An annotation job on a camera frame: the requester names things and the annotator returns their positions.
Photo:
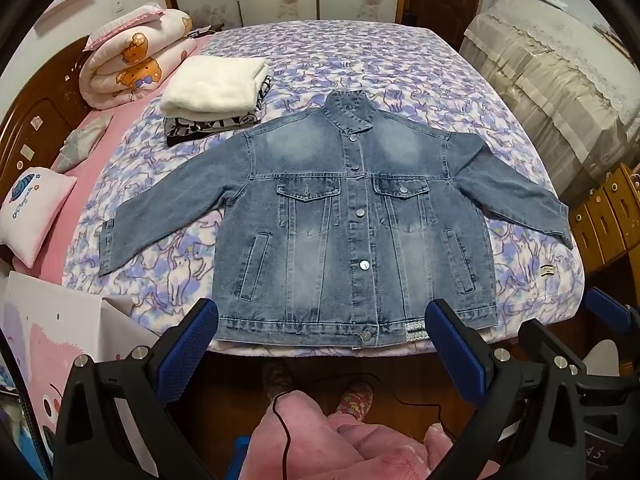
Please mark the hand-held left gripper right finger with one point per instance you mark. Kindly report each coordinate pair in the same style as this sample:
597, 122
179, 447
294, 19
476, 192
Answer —
452, 345

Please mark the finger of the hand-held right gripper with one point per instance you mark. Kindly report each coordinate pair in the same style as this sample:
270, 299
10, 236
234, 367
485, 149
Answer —
532, 335
607, 310

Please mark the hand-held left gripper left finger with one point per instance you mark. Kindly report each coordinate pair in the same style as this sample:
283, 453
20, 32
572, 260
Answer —
185, 350

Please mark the blue denim jacket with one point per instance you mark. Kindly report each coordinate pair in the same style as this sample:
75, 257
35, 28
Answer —
325, 240

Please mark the person's right hand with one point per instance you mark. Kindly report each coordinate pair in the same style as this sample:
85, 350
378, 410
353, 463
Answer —
440, 445

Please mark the wooden drawer cabinet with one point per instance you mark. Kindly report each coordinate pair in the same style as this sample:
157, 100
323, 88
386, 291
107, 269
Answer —
610, 220

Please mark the patterned slipper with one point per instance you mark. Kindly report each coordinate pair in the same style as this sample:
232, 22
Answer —
277, 375
355, 400

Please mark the pink cartoon cardboard box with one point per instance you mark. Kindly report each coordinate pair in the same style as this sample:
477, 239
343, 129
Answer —
40, 350

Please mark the pink bed sheet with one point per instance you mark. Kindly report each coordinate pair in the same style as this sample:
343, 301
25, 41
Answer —
95, 180

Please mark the pink printed pillow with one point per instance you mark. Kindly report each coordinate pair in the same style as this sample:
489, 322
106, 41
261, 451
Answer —
35, 210

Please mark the black and white printed garment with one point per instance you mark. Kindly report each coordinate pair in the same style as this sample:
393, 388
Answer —
200, 129

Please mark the lace-covered furniture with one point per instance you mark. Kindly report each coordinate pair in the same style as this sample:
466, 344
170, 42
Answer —
550, 85

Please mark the grey star-print cloth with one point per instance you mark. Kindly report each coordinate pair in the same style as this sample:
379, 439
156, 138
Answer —
80, 142

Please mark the folded white fleece garment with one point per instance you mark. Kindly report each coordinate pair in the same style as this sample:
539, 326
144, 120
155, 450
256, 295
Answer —
215, 85

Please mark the wooden headboard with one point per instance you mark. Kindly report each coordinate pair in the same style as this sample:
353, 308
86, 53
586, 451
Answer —
40, 110

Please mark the rolled pink bear-print quilt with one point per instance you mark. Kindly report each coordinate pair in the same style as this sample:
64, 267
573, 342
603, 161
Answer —
135, 60

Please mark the purple floral blanket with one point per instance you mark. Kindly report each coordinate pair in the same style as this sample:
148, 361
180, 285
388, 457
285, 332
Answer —
350, 60

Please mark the dark cloth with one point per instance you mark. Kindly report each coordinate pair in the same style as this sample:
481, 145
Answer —
201, 33

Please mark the brown wooden door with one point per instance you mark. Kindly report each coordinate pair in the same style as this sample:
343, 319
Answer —
450, 0

